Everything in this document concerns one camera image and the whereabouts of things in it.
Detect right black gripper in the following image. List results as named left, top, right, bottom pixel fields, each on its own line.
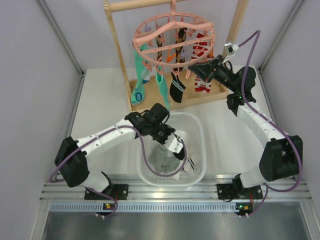
left=189, top=55, right=239, bottom=93

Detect black sock white stripes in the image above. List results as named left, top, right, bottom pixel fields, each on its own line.
left=169, top=72, right=186, bottom=103

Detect pink round clip hanger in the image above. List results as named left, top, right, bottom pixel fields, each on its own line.
left=132, top=0, right=216, bottom=75

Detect black striped sock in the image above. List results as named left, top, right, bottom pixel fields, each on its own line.
left=173, top=135, right=188, bottom=161

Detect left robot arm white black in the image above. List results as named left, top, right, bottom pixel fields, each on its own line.
left=54, top=103, right=183, bottom=199

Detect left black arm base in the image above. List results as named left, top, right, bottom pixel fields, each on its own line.
left=84, top=184, right=129, bottom=201

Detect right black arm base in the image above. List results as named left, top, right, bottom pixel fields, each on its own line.
left=216, top=183, right=263, bottom=202

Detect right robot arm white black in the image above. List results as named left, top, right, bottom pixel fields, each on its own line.
left=188, top=55, right=303, bottom=199

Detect red white striped sock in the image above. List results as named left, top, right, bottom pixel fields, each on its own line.
left=191, top=41, right=214, bottom=93

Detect grey sock in basket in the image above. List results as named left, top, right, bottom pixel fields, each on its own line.
left=148, top=145, right=181, bottom=175

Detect white plastic laundry basket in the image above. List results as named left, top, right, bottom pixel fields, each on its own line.
left=136, top=112, right=207, bottom=187

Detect orange clothes peg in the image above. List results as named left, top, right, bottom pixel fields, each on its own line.
left=166, top=51, right=176, bottom=63

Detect white sock in basket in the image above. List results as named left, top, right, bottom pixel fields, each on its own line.
left=171, top=157, right=202, bottom=181

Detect green sock left hanging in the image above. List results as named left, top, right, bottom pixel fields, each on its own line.
left=130, top=50, right=150, bottom=106

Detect green sock hanging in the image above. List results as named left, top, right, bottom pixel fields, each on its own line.
left=130, top=50, right=150, bottom=106
left=155, top=72, right=171, bottom=111

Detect brown argyle sock hanging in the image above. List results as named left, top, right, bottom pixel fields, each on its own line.
left=174, top=28, right=187, bottom=63

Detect green sock right hanging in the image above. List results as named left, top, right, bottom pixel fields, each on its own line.
left=155, top=72, right=171, bottom=111

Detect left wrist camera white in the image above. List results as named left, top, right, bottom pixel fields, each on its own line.
left=164, top=133, right=183, bottom=154

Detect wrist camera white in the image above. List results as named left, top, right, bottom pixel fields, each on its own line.
left=164, top=133, right=183, bottom=154
left=222, top=42, right=239, bottom=64

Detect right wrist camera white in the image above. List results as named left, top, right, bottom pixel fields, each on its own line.
left=222, top=42, right=239, bottom=64

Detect wooden drying rack frame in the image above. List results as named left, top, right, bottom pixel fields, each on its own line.
left=101, top=0, right=250, bottom=119

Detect aluminium mounting rail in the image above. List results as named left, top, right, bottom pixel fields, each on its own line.
left=40, top=174, right=312, bottom=202

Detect perforated grey cable duct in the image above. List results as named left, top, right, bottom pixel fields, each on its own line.
left=49, top=202, right=252, bottom=213

